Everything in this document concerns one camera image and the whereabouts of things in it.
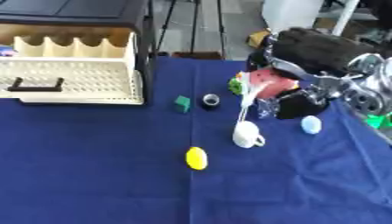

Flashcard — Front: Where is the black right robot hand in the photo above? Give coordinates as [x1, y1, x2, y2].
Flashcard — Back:
[246, 27, 380, 121]

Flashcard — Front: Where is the pink red toy fruit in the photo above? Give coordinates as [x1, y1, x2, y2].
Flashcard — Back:
[248, 67, 302, 100]

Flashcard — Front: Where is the pale compartment drawer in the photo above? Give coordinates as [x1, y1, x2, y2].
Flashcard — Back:
[0, 31, 146, 105]

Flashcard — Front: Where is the white panel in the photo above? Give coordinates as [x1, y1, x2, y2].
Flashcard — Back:
[262, 0, 326, 33]

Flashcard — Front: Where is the tan cardboard box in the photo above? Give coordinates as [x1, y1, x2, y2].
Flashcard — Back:
[246, 29, 273, 49]

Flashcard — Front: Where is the light blue oval toy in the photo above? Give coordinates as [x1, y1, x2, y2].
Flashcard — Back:
[300, 115, 324, 136]

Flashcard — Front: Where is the white thin stick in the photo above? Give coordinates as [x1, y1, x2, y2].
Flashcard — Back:
[235, 73, 275, 123]

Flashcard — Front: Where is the green toy piece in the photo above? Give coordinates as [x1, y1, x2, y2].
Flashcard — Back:
[227, 76, 247, 96]

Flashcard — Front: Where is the white cup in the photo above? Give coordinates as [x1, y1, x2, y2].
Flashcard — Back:
[231, 120, 267, 150]

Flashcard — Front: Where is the black tape roll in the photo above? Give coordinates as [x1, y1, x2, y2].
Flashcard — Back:
[200, 93, 222, 111]

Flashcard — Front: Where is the black tripod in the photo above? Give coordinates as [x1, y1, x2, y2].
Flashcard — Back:
[154, 0, 227, 57]

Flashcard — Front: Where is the green cube block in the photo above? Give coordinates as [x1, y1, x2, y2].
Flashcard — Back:
[172, 94, 193, 114]

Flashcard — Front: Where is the yellow oval toy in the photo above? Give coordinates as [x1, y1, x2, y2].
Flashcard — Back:
[184, 146, 210, 172]

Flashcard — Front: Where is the black cabinet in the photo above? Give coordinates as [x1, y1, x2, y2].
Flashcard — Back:
[0, 0, 158, 107]

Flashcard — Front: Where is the small blue object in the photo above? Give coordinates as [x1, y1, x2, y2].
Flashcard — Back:
[0, 46, 18, 58]

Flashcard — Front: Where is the white post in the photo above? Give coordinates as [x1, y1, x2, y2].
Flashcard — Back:
[331, 0, 361, 37]

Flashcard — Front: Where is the black drawer handle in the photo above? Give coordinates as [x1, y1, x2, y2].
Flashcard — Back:
[6, 76, 67, 93]

